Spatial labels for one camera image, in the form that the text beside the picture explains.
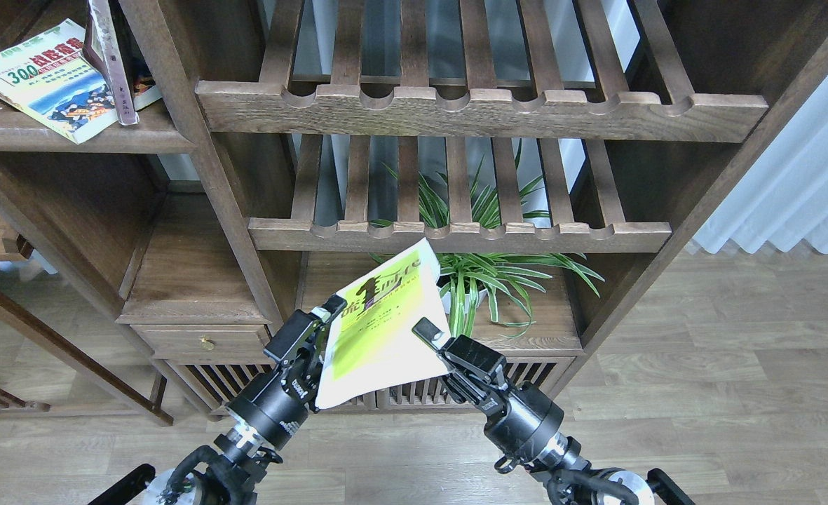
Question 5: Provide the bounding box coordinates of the yellow green cover book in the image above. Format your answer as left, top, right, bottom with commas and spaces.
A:
315, 239, 449, 409

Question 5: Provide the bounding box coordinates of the green spider plant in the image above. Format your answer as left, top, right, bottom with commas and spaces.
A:
370, 137, 605, 341

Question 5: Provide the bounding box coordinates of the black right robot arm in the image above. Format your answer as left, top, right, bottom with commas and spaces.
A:
412, 318, 691, 504

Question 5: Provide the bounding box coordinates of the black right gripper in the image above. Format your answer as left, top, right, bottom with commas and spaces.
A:
412, 318, 567, 467

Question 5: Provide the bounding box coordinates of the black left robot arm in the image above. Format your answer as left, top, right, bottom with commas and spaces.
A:
94, 295, 346, 504

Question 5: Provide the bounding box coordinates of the white blue illustrated book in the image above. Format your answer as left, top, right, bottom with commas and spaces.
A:
0, 19, 118, 144

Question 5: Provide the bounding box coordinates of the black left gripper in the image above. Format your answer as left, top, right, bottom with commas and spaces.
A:
227, 295, 347, 451

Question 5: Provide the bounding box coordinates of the maroon cover book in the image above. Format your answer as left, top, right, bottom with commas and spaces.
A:
83, 1, 139, 126

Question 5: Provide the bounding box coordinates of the dark wooden bookshelf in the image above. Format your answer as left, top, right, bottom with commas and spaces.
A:
0, 1, 828, 415

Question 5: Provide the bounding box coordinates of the brass drawer knob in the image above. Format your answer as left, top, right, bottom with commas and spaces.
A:
199, 337, 216, 351

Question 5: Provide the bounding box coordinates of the white pleated curtain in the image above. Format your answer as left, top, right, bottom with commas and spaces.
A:
688, 75, 828, 255

